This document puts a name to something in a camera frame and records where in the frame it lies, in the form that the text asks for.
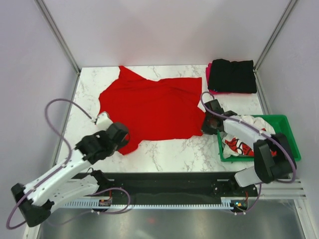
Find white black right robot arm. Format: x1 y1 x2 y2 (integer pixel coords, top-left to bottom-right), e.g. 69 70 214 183
202 112 297 196

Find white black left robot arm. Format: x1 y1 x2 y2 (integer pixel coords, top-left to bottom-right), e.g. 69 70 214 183
11 122 129 227

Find white red printed t-shirt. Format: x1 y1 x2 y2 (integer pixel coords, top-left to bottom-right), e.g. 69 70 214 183
220 115 276 161

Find folded black t-shirt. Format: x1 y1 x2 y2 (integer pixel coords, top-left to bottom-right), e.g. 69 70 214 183
207 58 258 95

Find folded pink t-shirt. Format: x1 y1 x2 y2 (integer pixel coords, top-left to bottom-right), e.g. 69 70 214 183
205 63 252 96

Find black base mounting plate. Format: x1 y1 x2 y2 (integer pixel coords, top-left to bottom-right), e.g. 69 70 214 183
72 171 260 200

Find green plastic bin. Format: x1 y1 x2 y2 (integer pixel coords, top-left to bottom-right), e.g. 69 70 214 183
217 115 301 162

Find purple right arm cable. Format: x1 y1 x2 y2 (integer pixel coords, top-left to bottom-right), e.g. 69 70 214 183
200 91 298 217

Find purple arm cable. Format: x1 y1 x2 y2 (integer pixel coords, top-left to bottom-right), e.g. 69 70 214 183
200 91 298 217
5 98 131 229

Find white slotted cable duct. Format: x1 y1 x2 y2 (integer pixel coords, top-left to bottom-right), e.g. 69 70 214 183
62 197 247 210

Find aluminium rail right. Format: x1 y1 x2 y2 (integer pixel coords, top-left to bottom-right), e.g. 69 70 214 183
260 179 306 200

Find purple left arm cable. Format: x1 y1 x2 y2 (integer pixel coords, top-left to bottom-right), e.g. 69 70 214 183
5 98 131 229

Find aluminium frame post right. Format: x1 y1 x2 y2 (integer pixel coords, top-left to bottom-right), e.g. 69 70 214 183
254 0 299 72

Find aluminium frame post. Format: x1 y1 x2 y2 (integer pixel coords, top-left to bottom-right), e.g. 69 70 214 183
254 0 299 72
34 0 81 75

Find aluminium frame post left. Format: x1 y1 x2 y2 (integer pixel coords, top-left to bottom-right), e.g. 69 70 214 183
34 0 81 75

